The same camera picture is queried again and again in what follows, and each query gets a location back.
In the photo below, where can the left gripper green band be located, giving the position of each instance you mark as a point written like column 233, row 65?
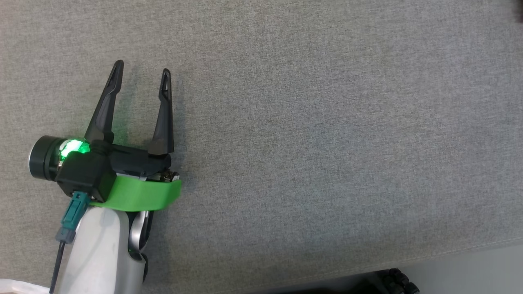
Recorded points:
column 143, row 196

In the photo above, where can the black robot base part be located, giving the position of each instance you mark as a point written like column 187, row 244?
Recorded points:
column 400, row 283

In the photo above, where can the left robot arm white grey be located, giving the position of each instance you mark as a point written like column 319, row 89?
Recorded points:
column 98, row 253

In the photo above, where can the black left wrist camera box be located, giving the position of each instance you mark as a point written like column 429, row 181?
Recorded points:
column 86, row 175

